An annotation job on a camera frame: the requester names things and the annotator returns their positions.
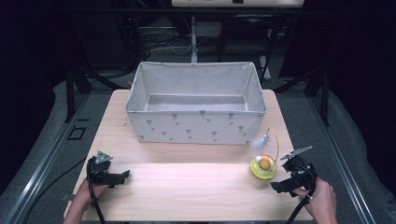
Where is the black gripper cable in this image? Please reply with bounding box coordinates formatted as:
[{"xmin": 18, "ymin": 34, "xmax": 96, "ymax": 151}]
[
  {"xmin": 86, "ymin": 157, "xmax": 106, "ymax": 224},
  {"xmin": 284, "ymin": 166, "xmax": 318, "ymax": 224}
]

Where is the black floor cable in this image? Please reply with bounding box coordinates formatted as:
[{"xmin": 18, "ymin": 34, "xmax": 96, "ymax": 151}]
[{"xmin": 21, "ymin": 158, "xmax": 89, "ymax": 224}]

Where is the white printed fabric storage box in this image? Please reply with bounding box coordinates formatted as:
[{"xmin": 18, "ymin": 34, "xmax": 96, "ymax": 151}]
[{"xmin": 125, "ymin": 61, "xmax": 268, "ymax": 146}]

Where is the black metal stand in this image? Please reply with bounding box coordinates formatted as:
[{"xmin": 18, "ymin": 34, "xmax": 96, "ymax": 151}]
[
  {"xmin": 273, "ymin": 64, "xmax": 332, "ymax": 127},
  {"xmin": 64, "ymin": 64, "xmax": 125, "ymax": 124}
]

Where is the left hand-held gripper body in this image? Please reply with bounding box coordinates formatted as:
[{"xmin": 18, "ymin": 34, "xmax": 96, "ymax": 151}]
[{"xmin": 86, "ymin": 150, "xmax": 114, "ymax": 189}]

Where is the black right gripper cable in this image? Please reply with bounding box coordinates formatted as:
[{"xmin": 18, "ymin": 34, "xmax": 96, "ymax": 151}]
[{"xmin": 284, "ymin": 166, "xmax": 318, "ymax": 224}]

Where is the tangle of floor cables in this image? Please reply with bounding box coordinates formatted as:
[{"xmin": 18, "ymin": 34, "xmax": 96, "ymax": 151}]
[{"xmin": 144, "ymin": 29, "xmax": 208, "ymax": 57}]

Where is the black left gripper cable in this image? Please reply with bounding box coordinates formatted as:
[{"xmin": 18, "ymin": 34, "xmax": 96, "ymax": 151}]
[{"xmin": 86, "ymin": 157, "xmax": 106, "ymax": 224}]

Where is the aluminium floor rail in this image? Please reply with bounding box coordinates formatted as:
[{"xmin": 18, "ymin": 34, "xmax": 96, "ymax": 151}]
[
  {"xmin": 2, "ymin": 92, "xmax": 92, "ymax": 224},
  {"xmin": 307, "ymin": 92, "xmax": 377, "ymax": 224}
]

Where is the person's right hand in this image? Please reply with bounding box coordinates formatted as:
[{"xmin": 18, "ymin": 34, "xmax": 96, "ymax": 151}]
[{"xmin": 292, "ymin": 176, "xmax": 339, "ymax": 224}]

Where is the white metal pole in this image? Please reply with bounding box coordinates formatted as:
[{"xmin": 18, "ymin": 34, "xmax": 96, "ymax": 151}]
[{"xmin": 190, "ymin": 16, "xmax": 200, "ymax": 63}]

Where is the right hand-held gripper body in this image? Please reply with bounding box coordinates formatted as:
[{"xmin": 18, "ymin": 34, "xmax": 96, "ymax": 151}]
[{"xmin": 279, "ymin": 146, "xmax": 318, "ymax": 198}]

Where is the yellow cat toy with feather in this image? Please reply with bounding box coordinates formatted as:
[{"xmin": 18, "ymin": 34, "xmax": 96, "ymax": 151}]
[{"xmin": 250, "ymin": 127, "xmax": 280, "ymax": 181}]

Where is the person's left hand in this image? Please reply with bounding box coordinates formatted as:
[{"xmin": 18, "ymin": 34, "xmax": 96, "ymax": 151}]
[{"xmin": 75, "ymin": 178, "xmax": 109, "ymax": 207}]

